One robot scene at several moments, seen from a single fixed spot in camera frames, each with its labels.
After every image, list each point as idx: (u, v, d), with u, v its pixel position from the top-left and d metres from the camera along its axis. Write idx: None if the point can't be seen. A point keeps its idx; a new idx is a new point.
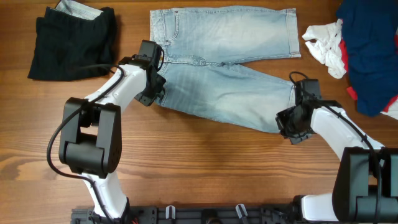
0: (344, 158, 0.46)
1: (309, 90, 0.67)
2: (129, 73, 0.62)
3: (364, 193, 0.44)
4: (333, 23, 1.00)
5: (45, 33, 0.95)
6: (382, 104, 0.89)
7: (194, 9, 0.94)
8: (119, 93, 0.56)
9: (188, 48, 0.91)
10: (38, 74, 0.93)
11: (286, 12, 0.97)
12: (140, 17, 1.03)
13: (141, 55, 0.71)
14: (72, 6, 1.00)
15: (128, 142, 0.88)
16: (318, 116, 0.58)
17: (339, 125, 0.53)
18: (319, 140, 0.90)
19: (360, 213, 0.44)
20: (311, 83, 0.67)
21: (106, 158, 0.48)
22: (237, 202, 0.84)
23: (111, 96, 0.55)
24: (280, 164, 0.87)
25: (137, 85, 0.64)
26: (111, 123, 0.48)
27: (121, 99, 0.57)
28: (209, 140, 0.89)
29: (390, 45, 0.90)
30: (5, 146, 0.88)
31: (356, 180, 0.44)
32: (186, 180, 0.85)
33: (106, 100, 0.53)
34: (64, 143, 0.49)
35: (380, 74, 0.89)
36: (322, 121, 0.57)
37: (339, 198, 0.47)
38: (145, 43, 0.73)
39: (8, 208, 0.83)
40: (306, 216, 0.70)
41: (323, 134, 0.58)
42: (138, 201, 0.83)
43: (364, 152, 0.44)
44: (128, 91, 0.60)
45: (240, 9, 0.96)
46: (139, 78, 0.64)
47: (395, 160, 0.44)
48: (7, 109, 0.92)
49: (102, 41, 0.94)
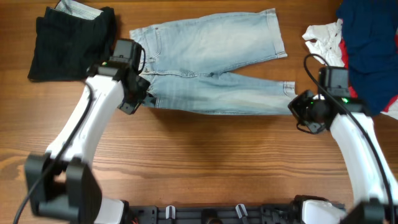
0: (359, 207, 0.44)
1: (334, 81, 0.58)
2: (98, 94, 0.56)
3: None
4: (333, 24, 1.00)
5: (45, 33, 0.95)
6: (382, 104, 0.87)
7: (174, 23, 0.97)
8: (86, 134, 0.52)
9: (173, 63, 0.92)
10: (38, 74, 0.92)
11: (267, 12, 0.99)
12: (139, 17, 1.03)
13: (116, 56, 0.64)
14: (72, 6, 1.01)
15: (129, 142, 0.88)
16: (341, 124, 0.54)
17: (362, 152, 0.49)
18: (319, 140, 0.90)
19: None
20: (339, 71, 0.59)
21: (83, 216, 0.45)
22: (237, 203, 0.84)
23: (76, 142, 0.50)
24: (280, 164, 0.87)
25: (111, 102, 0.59)
26: (80, 183, 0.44)
27: (91, 135, 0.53)
28: (204, 143, 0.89)
29: (390, 45, 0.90)
30: (5, 146, 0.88)
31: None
32: (186, 180, 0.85)
33: (71, 150, 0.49)
34: (36, 205, 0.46)
35: (380, 74, 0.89)
36: (343, 138, 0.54)
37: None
38: (120, 42, 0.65)
39: (7, 208, 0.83)
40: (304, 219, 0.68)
41: (340, 142, 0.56)
42: (138, 201, 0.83)
43: (382, 210, 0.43)
44: (98, 120, 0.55)
45: (221, 17, 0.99)
46: (114, 94, 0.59)
47: None
48: (8, 109, 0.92)
49: (102, 41, 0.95)
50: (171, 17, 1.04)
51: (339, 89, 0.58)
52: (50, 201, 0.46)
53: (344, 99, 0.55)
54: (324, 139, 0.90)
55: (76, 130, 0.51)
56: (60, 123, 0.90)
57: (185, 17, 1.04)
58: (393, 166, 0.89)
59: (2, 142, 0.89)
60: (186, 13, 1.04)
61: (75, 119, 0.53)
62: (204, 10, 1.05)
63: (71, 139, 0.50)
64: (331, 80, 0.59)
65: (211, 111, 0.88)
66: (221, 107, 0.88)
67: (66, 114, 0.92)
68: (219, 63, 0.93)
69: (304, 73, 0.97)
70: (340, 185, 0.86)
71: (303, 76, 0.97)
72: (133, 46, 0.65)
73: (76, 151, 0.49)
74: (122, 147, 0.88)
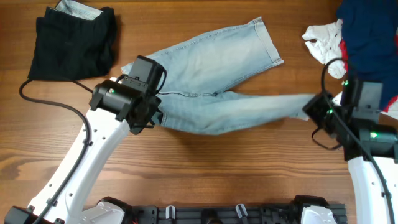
0: None
1: (364, 98, 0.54)
2: (95, 137, 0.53)
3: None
4: (333, 24, 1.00)
5: (45, 34, 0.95)
6: (383, 104, 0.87)
7: (164, 50, 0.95)
8: (75, 191, 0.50)
9: (172, 88, 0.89)
10: (37, 73, 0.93)
11: (254, 22, 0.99)
12: (140, 17, 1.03)
13: (134, 79, 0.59)
14: (72, 6, 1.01)
15: (129, 142, 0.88)
16: (362, 171, 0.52)
17: (379, 208, 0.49)
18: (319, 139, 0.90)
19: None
20: (372, 87, 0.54)
21: None
22: (237, 203, 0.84)
23: (62, 200, 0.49)
24: (280, 164, 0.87)
25: (112, 144, 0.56)
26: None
27: (82, 190, 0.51)
28: (208, 156, 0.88)
29: (390, 45, 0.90)
30: (5, 146, 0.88)
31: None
32: (186, 180, 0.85)
33: (54, 210, 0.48)
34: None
35: (380, 74, 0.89)
36: (361, 183, 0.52)
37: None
38: (142, 61, 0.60)
39: (7, 208, 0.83)
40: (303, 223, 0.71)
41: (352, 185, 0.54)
42: (138, 201, 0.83)
43: None
44: (93, 170, 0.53)
45: (209, 35, 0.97)
46: (115, 136, 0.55)
47: None
48: (8, 109, 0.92)
49: (102, 41, 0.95)
50: (171, 17, 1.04)
51: (368, 109, 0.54)
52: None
53: (374, 131, 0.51)
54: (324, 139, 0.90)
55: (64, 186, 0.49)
56: (60, 123, 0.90)
57: (185, 17, 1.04)
58: None
59: (2, 142, 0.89)
60: (186, 13, 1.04)
61: (66, 170, 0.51)
62: (204, 10, 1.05)
63: (56, 196, 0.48)
64: (360, 96, 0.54)
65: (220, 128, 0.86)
66: (231, 117, 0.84)
67: (65, 114, 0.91)
68: (219, 81, 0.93)
69: (304, 73, 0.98)
70: (341, 184, 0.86)
71: (303, 77, 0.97)
72: (153, 68, 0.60)
73: (59, 212, 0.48)
74: (122, 147, 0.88)
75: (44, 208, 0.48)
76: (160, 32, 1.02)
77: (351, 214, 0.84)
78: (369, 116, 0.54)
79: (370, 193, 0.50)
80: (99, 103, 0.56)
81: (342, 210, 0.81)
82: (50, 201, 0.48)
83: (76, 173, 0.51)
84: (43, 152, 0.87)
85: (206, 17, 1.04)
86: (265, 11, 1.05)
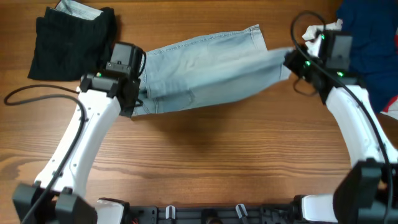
0: (356, 173, 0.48)
1: (337, 50, 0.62)
2: (90, 114, 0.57)
3: (369, 201, 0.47)
4: (333, 24, 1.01)
5: (45, 34, 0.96)
6: (382, 104, 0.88)
7: (157, 50, 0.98)
8: (78, 161, 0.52)
9: (160, 84, 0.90)
10: (37, 74, 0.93)
11: (250, 30, 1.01)
12: (140, 17, 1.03)
13: (114, 61, 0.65)
14: (72, 6, 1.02)
15: (129, 142, 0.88)
16: (338, 96, 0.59)
17: (359, 117, 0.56)
18: (319, 140, 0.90)
19: (360, 218, 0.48)
20: (344, 39, 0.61)
21: None
22: (237, 202, 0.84)
23: (67, 171, 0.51)
24: (280, 164, 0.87)
25: (106, 120, 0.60)
26: (71, 216, 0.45)
27: (83, 160, 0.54)
28: (207, 154, 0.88)
29: (390, 45, 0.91)
30: (5, 146, 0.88)
31: (364, 191, 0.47)
32: (186, 180, 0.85)
33: (61, 180, 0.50)
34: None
35: (380, 74, 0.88)
36: (340, 108, 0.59)
37: (342, 203, 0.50)
38: (121, 47, 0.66)
39: (7, 208, 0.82)
40: (306, 216, 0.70)
41: (337, 116, 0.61)
42: (138, 201, 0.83)
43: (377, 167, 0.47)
44: (92, 141, 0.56)
45: (204, 39, 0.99)
46: (108, 112, 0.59)
47: None
48: (8, 109, 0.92)
49: (102, 41, 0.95)
50: (171, 17, 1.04)
51: (339, 58, 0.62)
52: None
53: (339, 71, 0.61)
54: (324, 139, 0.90)
55: (67, 158, 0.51)
56: (60, 123, 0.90)
57: (185, 17, 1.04)
58: None
59: (2, 142, 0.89)
60: (186, 13, 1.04)
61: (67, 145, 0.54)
62: (203, 10, 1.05)
63: (61, 168, 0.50)
64: (333, 48, 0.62)
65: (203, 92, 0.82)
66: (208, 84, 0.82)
67: (66, 114, 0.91)
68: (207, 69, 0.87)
69: None
70: None
71: None
72: (133, 50, 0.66)
73: (66, 181, 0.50)
74: (122, 147, 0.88)
75: (51, 179, 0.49)
76: (160, 32, 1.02)
77: None
78: (342, 61, 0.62)
79: (348, 108, 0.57)
80: (89, 88, 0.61)
81: None
82: (56, 172, 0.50)
83: (77, 147, 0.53)
84: (43, 152, 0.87)
85: (206, 17, 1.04)
86: (265, 11, 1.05)
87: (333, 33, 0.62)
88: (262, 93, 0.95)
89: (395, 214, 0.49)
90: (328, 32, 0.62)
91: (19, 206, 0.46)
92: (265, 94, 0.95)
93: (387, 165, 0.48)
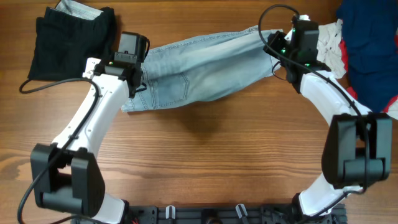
0: (333, 127, 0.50)
1: (305, 44, 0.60)
2: (104, 92, 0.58)
3: (351, 154, 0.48)
4: (333, 24, 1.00)
5: (45, 34, 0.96)
6: (384, 104, 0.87)
7: (156, 48, 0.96)
8: (92, 127, 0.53)
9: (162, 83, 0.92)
10: (37, 74, 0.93)
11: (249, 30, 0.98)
12: (140, 17, 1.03)
13: (121, 52, 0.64)
14: (73, 6, 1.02)
15: (129, 142, 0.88)
16: (309, 81, 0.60)
17: (329, 90, 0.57)
18: (319, 139, 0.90)
19: (348, 175, 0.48)
20: (313, 33, 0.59)
21: (86, 206, 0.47)
22: (237, 202, 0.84)
23: (82, 135, 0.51)
24: (280, 164, 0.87)
25: (116, 101, 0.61)
26: (85, 172, 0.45)
27: (97, 130, 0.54)
28: (207, 153, 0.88)
29: (390, 45, 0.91)
30: (5, 146, 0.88)
31: (344, 144, 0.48)
32: (186, 180, 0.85)
33: (77, 142, 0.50)
34: (39, 193, 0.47)
35: (380, 73, 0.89)
36: (311, 89, 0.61)
37: (329, 163, 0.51)
38: (126, 37, 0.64)
39: (7, 208, 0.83)
40: (306, 212, 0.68)
41: (313, 99, 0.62)
42: (138, 201, 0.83)
43: (350, 119, 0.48)
44: (106, 114, 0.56)
45: (204, 39, 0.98)
46: (119, 93, 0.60)
47: (380, 122, 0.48)
48: (8, 109, 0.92)
49: (102, 41, 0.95)
50: (171, 17, 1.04)
51: (310, 52, 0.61)
52: (54, 191, 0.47)
53: (308, 63, 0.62)
54: (324, 139, 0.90)
55: (83, 124, 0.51)
56: (60, 123, 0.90)
57: (186, 17, 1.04)
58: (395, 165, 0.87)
59: (2, 142, 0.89)
60: (186, 13, 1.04)
61: (81, 115, 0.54)
62: (204, 10, 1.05)
63: (76, 131, 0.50)
64: (304, 42, 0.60)
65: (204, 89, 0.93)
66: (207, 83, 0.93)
67: (66, 114, 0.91)
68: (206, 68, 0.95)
69: None
70: None
71: None
72: (138, 39, 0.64)
73: (81, 142, 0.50)
74: (122, 147, 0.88)
75: (66, 141, 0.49)
76: (160, 32, 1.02)
77: (352, 214, 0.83)
78: (312, 53, 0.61)
79: (318, 87, 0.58)
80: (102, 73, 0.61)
81: (344, 210, 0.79)
82: (73, 134, 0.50)
83: (91, 117, 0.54)
84: None
85: (206, 17, 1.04)
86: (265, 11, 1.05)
87: (302, 27, 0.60)
88: (263, 93, 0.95)
89: (379, 168, 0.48)
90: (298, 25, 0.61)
91: (36, 165, 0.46)
92: (265, 94, 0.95)
93: (359, 117, 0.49)
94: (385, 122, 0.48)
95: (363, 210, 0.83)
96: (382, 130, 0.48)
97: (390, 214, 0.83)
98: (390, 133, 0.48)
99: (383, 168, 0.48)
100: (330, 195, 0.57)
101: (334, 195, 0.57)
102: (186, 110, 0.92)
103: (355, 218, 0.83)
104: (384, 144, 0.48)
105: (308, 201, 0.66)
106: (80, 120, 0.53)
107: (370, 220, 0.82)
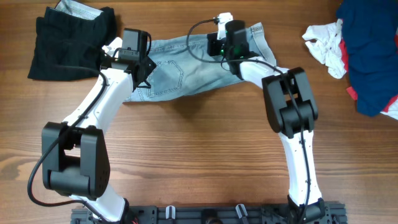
0: (264, 89, 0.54)
1: (237, 42, 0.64)
2: (111, 82, 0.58)
3: (282, 104, 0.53)
4: (333, 24, 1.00)
5: (45, 33, 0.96)
6: (382, 104, 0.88)
7: (160, 44, 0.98)
8: (101, 110, 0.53)
9: (161, 75, 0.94)
10: (38, 74, 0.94)
11: (252, 30, 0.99)
12: (140, 17, 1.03)
13: (124, 48, 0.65)
14: (72, 6, 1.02)
15: (129, 142, 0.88)
16: (245, 67, 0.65)
17: (259, 66, 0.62)
18: (320, 139, 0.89)
19: (287, 124, 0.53)
20: (241, 32, 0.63)
21: (92, 184, 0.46)
22: (237, 202, 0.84)
23: (91, 116, 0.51)
24: (280, 165, 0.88)
25: (122, 93, 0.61)
26: (94, 148, 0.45)
27: (104, 114, 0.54)
28: (209, 149, 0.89)
29: (390, 45, 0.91)
30: (5, 146, 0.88)
31: (274, 98, 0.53)
32: (186, 180, 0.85)
33: (87, 121, 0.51)
34: (48, 172, 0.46)
35: (380, 74, 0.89)
36: (247, 71, 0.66)
37: (272, 118, 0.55)
38: (129, 33, 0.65)
39: (7, 208, 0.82)
40: (298, 202, 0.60)
41: (252, 81, 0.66)
42: (138, 201, 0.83)
43: (276, 79, 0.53)
44: (112, 102, 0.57)
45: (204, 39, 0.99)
46: (124, 84, 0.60)
47: (298, 76, 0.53)
48: (7, 109, 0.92)
49: (102, 41, 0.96)
50: (171, 17, 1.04)
51: (242, 47, 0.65)
52: (63, 170, 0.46)
53: (242, 56, 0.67)
54: (325, 139, 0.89)
55: (92, 105, 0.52)
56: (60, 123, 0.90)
57: (186, 17, 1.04)
58: (395, 165, 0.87)
59: (2, 142, 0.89)
60: (187, 13, 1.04)
61: (90, 99, 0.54)
62: (203, 10, 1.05)
63: (86, 111, 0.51)
64: (236, 41, 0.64)
65: (201, 84, 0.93)
66: (203, 78, 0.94)
67: (65, 114, 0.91)
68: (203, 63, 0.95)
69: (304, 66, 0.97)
70: (341, 184, 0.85)
71: None
72: (140, 35, 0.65)
73: (91, 122, 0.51)
74: (122, 147, 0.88)
75: (77, 119, 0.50)
76: (160, 32, 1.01)
77: (352, 214, 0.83)
78: (245, 47, 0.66)
79: (252, 67, 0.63)
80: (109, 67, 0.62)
81: (343, 210, 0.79)
82: (82, 114, 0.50)
83: (98, 102, 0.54)
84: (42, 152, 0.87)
85: (206, 17, 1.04)
86: (265, 11, 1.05)
87: (231, 28, 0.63)
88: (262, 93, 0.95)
89: (310, 111, 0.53)
90: (227, 27, 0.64)
91: (48, 141, 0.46)
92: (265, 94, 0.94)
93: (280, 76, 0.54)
94: (301, 74, 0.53)
95: (363, 210, 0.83)
96: (301, 81, 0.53)
97: (390, 214, 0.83)
98: (307, 80, 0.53)
99: (311, 109, 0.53)
100: (293, 150, 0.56)
101: (296, 149, 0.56)
102: (186, 110, 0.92)
103: (356, 218, 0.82)
104: (306, 90, 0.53)
105: (293, 187, 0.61)
106: (89, 102, 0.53)
107: (370, 220, 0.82)
